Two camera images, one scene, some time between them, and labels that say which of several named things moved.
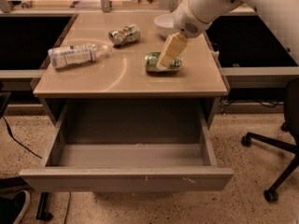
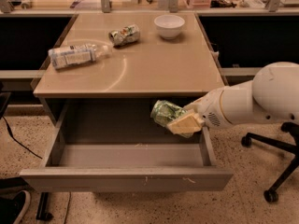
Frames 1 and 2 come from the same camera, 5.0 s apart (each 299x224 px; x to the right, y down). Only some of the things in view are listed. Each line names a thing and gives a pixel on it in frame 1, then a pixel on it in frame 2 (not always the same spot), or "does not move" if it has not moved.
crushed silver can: x=127 y=35 does not move
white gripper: x=187 y=22 -> x=207 y=108
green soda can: x=151 y=60 -> x=163 y=113
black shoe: x=12 y=209 does not move
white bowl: x=164 y=24 does not move
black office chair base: x=291 y=127 does not move
